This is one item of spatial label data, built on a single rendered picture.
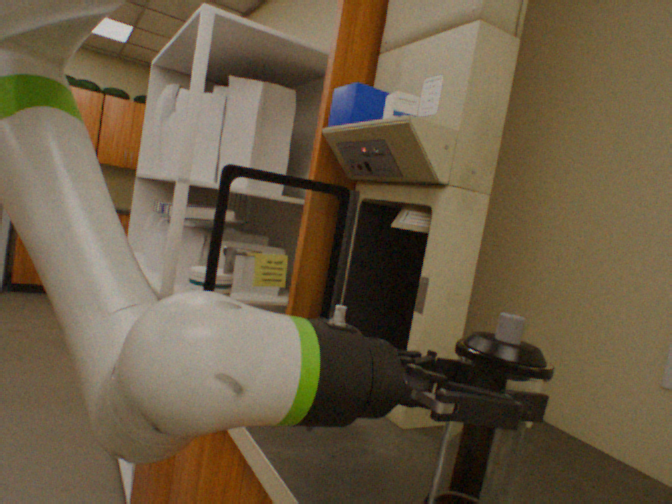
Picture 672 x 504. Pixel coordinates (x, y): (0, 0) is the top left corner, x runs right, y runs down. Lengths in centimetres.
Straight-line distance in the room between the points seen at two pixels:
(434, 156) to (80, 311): 63
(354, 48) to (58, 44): 78
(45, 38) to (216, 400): 42
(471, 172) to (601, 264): 41
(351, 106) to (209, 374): 79
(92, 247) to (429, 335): 64
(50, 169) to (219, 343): 28
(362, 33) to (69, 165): 88
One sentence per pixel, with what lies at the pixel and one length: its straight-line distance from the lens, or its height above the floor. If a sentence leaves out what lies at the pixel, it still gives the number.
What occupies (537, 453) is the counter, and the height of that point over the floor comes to 94.
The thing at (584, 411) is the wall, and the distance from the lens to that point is 125.
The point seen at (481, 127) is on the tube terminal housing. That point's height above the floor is 153.
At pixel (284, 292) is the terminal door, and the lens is 113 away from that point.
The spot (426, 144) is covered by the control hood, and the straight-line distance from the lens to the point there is 88.
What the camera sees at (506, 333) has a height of 122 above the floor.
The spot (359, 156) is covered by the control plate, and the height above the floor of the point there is 145.
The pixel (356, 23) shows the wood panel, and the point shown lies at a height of 178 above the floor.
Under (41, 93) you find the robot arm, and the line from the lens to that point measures 61.
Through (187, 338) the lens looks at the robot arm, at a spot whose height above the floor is 122.
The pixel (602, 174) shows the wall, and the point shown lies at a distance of 126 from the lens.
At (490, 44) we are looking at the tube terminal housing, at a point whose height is 168.
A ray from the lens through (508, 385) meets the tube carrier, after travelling 56.
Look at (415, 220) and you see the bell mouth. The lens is 102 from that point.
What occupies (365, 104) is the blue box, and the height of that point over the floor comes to 156.
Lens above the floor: 132
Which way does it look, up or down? 4 degrees down
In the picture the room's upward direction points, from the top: 10 degrees clockwise
